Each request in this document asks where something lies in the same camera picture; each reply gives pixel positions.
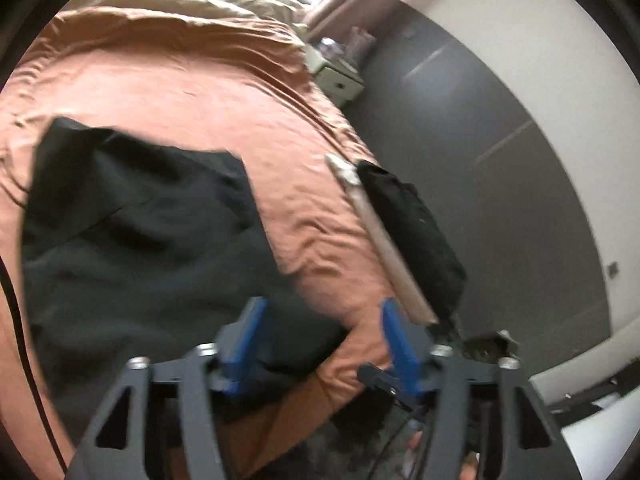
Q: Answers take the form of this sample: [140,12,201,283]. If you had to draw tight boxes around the large black garment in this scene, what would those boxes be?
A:
[20,116,351,411]

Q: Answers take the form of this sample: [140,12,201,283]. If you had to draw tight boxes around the pale bundle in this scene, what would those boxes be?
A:
[349,26,377,62]

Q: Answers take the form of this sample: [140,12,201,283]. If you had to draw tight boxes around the white bed frame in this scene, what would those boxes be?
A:
[325,154,438,325]

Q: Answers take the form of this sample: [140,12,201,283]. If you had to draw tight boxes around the black fuzzy cloth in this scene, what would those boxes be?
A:
[356,160,468,318]

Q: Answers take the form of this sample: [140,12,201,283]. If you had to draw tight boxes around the white nightstand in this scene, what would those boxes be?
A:
[305,42,366,108]

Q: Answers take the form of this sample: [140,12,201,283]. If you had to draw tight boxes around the orange bed sheet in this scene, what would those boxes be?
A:
[0,7,401,476]

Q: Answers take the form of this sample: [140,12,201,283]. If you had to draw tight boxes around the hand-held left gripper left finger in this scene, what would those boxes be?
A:
[67,297,268,480]

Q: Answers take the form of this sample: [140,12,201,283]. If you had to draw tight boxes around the thin black cable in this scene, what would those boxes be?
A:
[359,364,441,480]

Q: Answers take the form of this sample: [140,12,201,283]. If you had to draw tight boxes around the grey wardrobe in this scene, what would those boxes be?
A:
[340,0,621,376]

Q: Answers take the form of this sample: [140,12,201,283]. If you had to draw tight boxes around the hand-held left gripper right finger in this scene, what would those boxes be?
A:
[380,299,583,480]

